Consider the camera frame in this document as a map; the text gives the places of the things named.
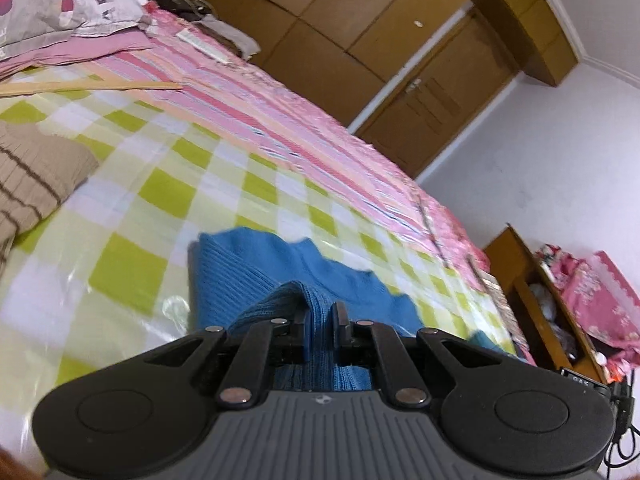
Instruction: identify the wooden door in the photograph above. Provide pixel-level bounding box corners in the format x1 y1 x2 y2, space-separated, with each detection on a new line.
347 7 525 178

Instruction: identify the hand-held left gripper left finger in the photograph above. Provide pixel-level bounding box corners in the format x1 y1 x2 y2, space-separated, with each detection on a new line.
192 310 308 409

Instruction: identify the teal knit cloth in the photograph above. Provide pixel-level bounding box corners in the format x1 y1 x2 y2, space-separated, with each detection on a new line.
466 331 503 357

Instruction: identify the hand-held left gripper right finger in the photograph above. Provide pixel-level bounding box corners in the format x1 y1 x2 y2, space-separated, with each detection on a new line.
330 302 477 409

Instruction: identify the grey brown crumpled cloth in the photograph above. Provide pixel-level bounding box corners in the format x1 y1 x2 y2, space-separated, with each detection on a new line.
199 12 262 59

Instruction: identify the wooden side cabinet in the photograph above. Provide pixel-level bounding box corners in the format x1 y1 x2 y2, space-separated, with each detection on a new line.
482 224 608 383

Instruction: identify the blue striped knit sweater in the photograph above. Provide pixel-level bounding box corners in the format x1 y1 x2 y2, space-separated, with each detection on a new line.
187 227 426 394

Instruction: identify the white flat book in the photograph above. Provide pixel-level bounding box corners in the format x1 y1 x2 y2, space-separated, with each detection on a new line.
177 29 237 65

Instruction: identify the grey pillow with pink dots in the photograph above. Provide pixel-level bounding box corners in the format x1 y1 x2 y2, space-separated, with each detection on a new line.
0 0 151 58

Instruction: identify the pink floral cloth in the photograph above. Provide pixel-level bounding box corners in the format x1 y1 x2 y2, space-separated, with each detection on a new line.
534 244 640 356

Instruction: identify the wooden wardrobe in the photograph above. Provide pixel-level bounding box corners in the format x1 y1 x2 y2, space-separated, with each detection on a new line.
186 0 581 88

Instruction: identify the pink pillow sheet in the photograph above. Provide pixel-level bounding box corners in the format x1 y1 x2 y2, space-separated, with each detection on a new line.
0 29 156 77

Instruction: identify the beige brown-striped folded cloth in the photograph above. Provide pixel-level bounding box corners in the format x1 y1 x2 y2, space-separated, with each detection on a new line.
0 120 100 281

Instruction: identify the pink striped quilt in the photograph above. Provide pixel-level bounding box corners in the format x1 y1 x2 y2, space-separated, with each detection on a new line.
75 2 493 273

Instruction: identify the black cable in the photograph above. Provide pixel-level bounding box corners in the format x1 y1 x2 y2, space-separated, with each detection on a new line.
602 395 640 468

